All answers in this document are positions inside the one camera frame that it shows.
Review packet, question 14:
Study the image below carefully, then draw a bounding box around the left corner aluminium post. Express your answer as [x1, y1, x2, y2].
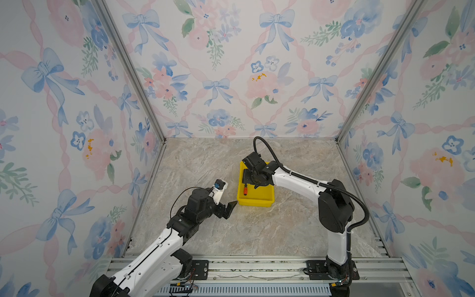
[92, 0, 166, 145]

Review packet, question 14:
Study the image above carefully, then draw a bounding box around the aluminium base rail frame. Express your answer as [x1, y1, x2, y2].
[105, 256, 421, 297]

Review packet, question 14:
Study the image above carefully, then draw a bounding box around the right corner aluminium post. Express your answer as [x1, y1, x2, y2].
[335, 0, 426, 144]

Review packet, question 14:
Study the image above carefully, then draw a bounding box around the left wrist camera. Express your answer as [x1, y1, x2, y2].
[212, 179, 228, 205]

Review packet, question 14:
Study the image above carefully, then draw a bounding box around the yellow plastic bin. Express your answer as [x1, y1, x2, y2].
[237, 162, 275, 207]

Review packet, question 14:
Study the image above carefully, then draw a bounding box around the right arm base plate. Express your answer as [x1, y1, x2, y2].
[303, 260, 360, 282]

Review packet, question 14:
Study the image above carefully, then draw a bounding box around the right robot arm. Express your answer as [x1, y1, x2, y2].
[242, 152, 355, 282]

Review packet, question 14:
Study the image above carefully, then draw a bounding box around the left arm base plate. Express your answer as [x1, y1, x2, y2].
[176, 260, 210, 280]

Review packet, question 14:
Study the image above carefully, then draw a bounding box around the corner aluminium post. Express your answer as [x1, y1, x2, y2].
[92, 0, 166, 145]
[335, 0, 426, 144]

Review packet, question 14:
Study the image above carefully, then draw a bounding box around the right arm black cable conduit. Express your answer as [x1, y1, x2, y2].
[252, 136, 371, 261]

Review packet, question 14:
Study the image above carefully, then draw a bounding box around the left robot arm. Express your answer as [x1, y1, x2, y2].
[90, 179, 237, 297]

